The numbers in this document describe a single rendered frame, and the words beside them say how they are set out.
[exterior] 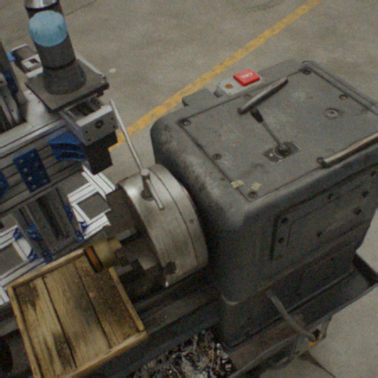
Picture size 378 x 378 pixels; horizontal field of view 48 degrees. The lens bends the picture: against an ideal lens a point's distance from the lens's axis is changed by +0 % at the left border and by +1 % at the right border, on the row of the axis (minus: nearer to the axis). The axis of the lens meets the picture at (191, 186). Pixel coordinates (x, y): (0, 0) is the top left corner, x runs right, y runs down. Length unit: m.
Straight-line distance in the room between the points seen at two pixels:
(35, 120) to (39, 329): 0.73
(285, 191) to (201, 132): 0.30
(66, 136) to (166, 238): 0.72
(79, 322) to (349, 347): 1.36
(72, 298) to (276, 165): 0.71
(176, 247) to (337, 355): 1.33
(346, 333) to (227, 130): 1.37
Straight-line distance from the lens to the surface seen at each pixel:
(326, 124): 1.22
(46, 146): 1.64
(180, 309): 1.29
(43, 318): 1.35
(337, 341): 2.25
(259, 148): 1.12
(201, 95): 1.30
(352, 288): 1.75
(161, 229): 1.03
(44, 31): 1.49
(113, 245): 1.14
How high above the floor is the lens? 2.02
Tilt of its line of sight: 48 degrees down
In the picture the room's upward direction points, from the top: 5 degrees counter-clockwise
